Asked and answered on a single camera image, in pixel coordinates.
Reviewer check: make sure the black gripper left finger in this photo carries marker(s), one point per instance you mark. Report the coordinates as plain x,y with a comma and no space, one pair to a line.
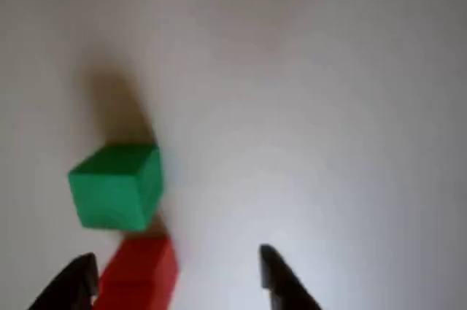
76,284

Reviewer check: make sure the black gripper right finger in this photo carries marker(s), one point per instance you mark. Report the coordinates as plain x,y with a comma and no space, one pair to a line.
284,288

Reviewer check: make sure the green cube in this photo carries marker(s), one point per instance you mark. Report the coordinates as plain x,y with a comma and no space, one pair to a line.
113,193

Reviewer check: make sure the red cube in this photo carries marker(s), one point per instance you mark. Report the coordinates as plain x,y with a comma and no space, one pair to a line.
142,266

